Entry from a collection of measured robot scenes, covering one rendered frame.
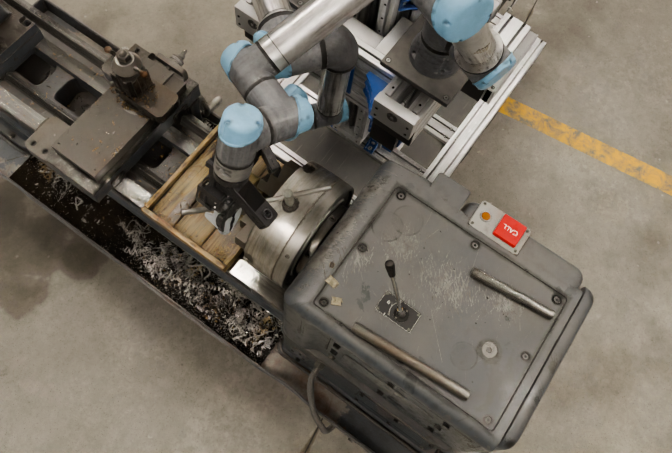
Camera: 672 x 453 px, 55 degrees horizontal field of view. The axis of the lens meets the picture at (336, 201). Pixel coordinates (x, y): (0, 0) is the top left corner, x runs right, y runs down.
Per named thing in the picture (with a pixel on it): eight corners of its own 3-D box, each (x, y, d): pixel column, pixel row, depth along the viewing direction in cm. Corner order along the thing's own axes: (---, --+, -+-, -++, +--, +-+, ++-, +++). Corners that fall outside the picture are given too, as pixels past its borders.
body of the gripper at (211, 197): (217, 181, 140) (224, 145, 130) (249, 204, 138) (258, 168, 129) (194, 202, 135) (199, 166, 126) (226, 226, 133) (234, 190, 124)
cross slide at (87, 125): (195, 81, 199) (193, 73, 195) (97, 184, 184) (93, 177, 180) (153, 53, 201) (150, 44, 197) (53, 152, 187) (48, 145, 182)
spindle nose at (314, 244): (351, 223, 178) (353, 201, 158) (306, 284, 173) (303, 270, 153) (342, 216, 179) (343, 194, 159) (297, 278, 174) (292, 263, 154)
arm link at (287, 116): (290, 71, 127) (243, 86, 121) (322, 114, 124) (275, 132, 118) (280, 97, 133) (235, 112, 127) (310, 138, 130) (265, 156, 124)
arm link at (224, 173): (262, 155, 126) (236, 179, 120) (258, 170, 129) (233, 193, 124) (231, 134, 127) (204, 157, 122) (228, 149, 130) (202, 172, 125)
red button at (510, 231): (524, 230, 153) (527, 227, 151) (512, 249, 151) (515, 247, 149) (503, 216, 154) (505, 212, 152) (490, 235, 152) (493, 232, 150)
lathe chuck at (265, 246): (342, 200, 186) (344, 162, 156) (276, 289, 178) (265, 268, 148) (317, 183, 187) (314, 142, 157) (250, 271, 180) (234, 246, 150)
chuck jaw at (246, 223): (283, 222, 164) (254, 255, 159) (281, 230, 169) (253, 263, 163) (248, 197, 166) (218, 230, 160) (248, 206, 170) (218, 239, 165)
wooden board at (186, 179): (300, 180, 195) (300, 175, 192) (224, 273, 183) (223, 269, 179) (221, 127, 200) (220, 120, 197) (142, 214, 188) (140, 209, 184)
